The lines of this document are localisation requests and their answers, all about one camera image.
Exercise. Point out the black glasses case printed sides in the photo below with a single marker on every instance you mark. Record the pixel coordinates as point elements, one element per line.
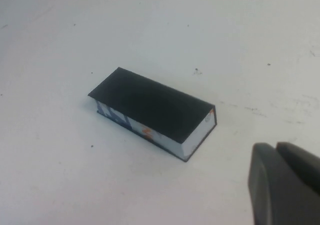
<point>155,105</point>

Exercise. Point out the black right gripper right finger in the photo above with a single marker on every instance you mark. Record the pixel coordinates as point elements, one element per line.
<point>300,180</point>

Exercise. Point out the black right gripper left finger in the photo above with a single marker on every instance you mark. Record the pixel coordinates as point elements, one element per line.
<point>262,185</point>

